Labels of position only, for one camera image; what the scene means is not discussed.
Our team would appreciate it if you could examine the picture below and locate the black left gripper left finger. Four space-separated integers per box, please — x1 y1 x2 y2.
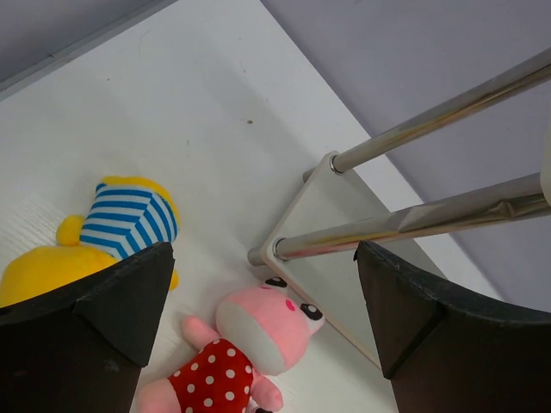
1 243 175 412

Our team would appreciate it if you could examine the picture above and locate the yellow toy blue striped shirt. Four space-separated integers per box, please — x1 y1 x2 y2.
1 176 182 307

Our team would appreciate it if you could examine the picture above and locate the white two-tier wooden shelf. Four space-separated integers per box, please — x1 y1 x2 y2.
248 51 550 363

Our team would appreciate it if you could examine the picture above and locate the pink toy red polka-dot shirt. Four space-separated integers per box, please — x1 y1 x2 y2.
138 277 325 413

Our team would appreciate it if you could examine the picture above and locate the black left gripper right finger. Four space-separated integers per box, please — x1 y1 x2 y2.
355 242 550 412

